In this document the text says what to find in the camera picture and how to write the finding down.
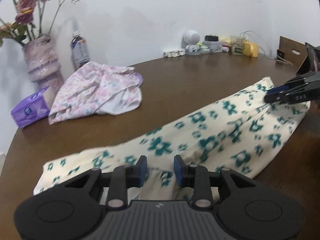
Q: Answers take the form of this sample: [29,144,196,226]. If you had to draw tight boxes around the pink purple vase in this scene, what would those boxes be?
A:
[22,35,65,94]

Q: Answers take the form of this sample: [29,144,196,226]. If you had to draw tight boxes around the black phone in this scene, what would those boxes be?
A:
[276,49,285,61]

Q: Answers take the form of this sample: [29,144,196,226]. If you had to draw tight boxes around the green white small boxes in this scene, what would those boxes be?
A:
[197,42,211,54]

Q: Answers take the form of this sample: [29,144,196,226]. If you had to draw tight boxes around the yellow mug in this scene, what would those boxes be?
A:
[243,41,259,58]

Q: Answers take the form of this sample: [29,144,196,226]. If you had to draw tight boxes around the glass cup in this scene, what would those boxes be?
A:
[230,35,245,55]

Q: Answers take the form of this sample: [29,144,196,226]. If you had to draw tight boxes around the white power strip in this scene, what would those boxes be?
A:
[163,49,185,58]

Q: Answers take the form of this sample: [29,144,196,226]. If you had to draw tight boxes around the white tin box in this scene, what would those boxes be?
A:
[203,41,223,53]

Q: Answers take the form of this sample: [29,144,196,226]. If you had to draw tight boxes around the white charging cables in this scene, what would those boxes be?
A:
[240,30,296,66]

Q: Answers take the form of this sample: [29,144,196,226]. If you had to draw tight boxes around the pink floral garment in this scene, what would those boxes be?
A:
[48,61,143,125]

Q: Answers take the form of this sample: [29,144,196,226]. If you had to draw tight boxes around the tablet with screen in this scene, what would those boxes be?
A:
[296,42,320,75]

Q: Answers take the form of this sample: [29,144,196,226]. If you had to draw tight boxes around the white astronaut figurine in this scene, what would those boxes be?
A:
[182,30,200,55]

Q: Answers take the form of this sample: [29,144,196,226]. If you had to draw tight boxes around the cream green floral dress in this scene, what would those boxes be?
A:
[33,77,310,200]

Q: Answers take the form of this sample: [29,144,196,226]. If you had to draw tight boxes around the brown cardboard stand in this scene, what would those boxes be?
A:
[278,36,307,67]

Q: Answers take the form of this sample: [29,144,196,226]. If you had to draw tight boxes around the black charger block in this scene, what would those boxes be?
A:
[204,35,219,42]

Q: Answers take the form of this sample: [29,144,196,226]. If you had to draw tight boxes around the purple tissue pack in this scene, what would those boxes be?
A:
[11,86,55,129]

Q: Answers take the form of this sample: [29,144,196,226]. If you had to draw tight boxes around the plastic drink bottle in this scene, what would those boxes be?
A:
[71,31,90,70]

